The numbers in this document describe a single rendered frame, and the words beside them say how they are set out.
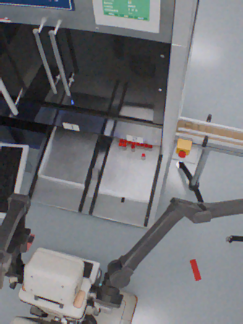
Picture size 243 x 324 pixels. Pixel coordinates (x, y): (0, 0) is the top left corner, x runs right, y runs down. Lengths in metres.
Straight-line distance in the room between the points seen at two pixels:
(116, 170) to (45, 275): 0.83
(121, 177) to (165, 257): 0.97
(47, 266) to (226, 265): 1.69
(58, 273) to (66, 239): 1.46
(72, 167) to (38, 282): 0.82
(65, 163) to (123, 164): 0.31
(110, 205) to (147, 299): 1.00
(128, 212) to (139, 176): 0.20
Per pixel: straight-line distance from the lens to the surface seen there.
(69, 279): 1.48
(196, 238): 2.94
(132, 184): 2.09
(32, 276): 1.53
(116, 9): 1.28
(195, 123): 2.18
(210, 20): 3.99
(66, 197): 2.10
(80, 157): 2.17
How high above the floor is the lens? 2.84
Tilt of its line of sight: 67 degrees down
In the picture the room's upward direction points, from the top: 6 degrees counter-clockwise
